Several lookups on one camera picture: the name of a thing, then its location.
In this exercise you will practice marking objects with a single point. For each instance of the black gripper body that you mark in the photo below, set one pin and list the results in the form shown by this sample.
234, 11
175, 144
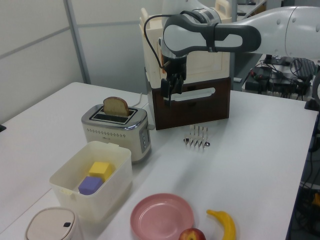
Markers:
176, 65

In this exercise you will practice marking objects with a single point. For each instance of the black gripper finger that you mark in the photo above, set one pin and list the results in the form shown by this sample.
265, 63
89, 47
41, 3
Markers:
166, 91
178, 83

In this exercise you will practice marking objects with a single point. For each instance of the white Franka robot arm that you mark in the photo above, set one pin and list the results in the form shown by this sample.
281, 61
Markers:
287, 32

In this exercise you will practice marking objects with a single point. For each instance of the toaster lever knob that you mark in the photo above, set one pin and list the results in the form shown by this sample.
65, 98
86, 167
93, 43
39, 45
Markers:
151, 126

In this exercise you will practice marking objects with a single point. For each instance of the cream and chrome toaster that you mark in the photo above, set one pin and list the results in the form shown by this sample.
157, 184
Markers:
112, 140

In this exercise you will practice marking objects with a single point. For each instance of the cream storage cabinet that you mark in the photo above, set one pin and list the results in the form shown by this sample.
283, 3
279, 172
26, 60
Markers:
207, 63

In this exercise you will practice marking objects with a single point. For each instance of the toast bread slice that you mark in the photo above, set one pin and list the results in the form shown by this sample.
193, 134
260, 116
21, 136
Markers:
115, 107

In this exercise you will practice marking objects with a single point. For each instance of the metal toast rack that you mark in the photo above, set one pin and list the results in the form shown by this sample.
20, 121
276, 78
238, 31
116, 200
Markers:
197, 138

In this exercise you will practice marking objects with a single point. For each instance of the pile of black electronics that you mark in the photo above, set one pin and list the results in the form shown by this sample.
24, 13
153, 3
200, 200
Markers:
270, 80

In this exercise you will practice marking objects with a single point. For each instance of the yellow block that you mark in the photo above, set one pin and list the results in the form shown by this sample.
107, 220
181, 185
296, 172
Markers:
100, 169

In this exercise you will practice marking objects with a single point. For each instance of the cream plastic open container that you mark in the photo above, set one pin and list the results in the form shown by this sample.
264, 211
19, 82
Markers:
110, 190

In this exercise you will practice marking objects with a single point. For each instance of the purple block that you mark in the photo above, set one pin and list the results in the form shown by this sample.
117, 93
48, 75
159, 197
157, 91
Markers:
89, 186

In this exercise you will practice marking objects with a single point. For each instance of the black keyboard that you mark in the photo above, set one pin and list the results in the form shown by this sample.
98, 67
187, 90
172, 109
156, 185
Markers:
303, 68

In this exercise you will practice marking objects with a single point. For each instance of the pink plate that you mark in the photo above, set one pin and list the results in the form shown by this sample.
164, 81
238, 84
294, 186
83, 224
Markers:
160, 217

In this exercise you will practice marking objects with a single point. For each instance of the red apple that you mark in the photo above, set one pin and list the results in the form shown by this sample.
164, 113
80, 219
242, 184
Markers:
191, 235

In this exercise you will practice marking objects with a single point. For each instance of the yellow banana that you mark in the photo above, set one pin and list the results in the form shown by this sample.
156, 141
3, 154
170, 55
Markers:
228, 225

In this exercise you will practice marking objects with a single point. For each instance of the black clamp at table edge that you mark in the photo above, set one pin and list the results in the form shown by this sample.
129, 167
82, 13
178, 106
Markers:
2, 128

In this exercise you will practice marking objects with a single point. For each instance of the small cream trash can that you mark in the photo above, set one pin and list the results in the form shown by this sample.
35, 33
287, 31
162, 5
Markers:
50, 225

